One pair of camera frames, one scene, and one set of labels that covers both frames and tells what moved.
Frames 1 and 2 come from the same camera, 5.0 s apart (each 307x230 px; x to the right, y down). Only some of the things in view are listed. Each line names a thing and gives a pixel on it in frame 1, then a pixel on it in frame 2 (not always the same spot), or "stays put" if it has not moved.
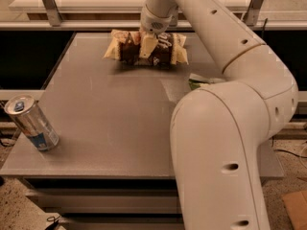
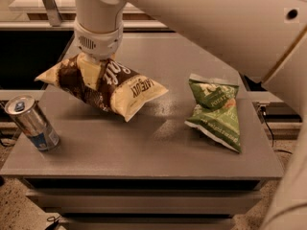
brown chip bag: x=126 y=47 to x=118 y=89
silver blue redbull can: x=31 y=116 stays put
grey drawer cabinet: x=113 y=168 stays put
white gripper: x=153 y=23 to x=100 y=43
